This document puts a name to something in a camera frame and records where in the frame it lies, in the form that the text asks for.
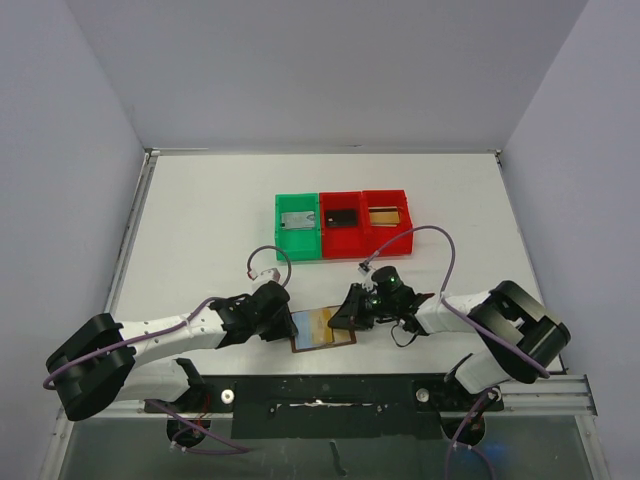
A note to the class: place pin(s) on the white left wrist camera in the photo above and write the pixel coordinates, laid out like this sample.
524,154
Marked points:
264,276

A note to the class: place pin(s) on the brown leather card holder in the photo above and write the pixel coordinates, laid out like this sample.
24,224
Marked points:
300,343

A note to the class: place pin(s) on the aluminium frame rail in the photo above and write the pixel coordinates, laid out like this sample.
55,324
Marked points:
128,240
558,395

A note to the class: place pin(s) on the silver card in green bin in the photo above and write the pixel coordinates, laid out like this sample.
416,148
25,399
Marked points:
301,220

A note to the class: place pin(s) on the red plastic bin right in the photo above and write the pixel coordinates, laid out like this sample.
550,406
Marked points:
376,237

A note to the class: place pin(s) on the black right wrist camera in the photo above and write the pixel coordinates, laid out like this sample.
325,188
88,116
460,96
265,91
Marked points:
386,280

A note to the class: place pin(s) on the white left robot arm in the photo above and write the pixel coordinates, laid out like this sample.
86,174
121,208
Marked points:
106,361

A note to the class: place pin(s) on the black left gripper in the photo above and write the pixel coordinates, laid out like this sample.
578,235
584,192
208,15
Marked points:
285,327

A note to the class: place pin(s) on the red plastic bin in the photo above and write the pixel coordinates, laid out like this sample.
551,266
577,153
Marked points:
376,237
342,243

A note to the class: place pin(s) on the aluminium left frame rail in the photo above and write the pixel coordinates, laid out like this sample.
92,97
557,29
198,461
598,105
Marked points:
128,240

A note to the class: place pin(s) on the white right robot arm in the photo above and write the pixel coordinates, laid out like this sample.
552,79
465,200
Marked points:
521,337

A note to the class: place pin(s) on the striped gold card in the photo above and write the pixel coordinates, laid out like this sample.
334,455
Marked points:
320,333

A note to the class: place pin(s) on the aluminium front frame rail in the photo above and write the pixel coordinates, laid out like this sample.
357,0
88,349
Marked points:
558,395

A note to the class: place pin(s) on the red plastic bin middle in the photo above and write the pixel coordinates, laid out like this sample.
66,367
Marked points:
342,243

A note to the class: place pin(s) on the black card in red bin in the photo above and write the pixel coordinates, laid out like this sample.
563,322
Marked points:
341,218

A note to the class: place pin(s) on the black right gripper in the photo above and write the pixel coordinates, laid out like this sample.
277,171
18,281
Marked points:
358,306

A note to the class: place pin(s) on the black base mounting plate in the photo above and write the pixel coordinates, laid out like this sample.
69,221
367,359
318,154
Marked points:
328,407

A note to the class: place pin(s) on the green plastic bin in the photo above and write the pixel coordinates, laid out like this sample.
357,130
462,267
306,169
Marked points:
299,245

